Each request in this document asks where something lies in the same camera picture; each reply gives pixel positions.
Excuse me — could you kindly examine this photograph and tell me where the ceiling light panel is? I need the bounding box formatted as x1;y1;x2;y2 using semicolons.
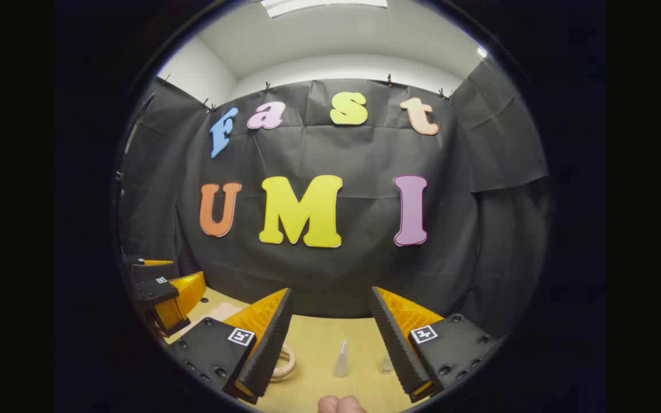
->
260;0;388;18

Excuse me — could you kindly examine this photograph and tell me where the black backdrop cloth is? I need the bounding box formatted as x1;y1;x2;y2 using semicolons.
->
117;57;550;339

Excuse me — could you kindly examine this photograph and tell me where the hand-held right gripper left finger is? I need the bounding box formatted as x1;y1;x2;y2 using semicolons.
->
167;287;295;405

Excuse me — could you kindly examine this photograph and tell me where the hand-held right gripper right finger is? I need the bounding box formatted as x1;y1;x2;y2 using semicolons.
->
370;285;504;404

